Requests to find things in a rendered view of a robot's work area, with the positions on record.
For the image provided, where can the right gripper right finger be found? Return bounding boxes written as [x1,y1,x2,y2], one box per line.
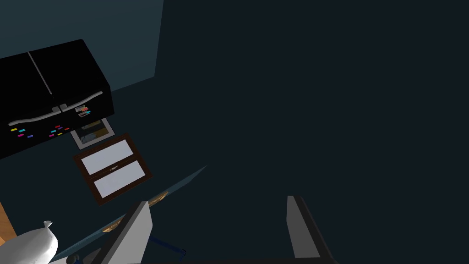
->
[286,195,335,264]

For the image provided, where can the grey framed wall picture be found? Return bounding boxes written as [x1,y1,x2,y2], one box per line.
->
[69,117,116,151]

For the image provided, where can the dark framed window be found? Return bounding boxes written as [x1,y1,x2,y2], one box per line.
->
[73,133,153,207]

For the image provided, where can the black refrigerator with magnets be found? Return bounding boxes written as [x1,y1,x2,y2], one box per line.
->
[0,38,115,160]

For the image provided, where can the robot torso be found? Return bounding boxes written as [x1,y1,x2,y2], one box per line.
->
[0,220,59,264]

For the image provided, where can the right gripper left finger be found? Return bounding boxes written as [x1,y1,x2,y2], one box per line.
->
[92,200,153,264]

